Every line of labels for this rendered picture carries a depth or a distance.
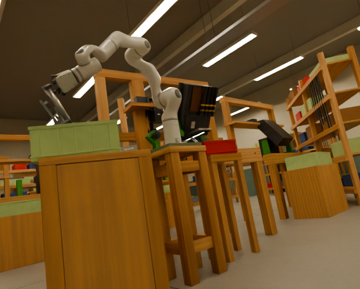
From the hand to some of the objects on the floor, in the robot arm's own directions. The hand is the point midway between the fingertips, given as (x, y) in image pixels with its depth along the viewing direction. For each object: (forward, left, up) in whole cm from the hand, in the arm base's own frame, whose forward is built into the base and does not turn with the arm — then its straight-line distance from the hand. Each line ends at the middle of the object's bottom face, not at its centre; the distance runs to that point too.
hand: (49, 90), depth 148 cm
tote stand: (+7, -19, -121) cm, 123 cm away
